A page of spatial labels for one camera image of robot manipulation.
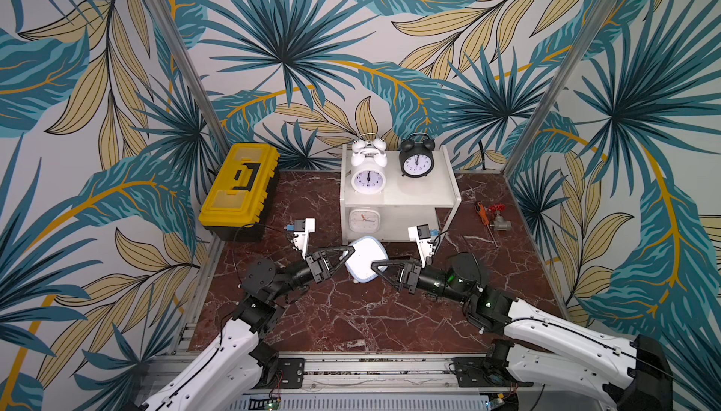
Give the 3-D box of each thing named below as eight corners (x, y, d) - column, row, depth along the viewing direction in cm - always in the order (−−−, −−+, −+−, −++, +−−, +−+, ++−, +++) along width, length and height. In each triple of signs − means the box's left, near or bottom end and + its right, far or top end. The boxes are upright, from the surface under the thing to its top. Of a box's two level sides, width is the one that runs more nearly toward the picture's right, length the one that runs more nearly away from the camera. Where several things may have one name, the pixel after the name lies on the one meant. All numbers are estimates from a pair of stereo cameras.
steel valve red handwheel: (491, 231, 104) (495, 226, 102) (484, 208, 111) (487, 203, 108) (508, 231, 104) (512, 226, 102) (500, 208, 111) (503, 203, 108)
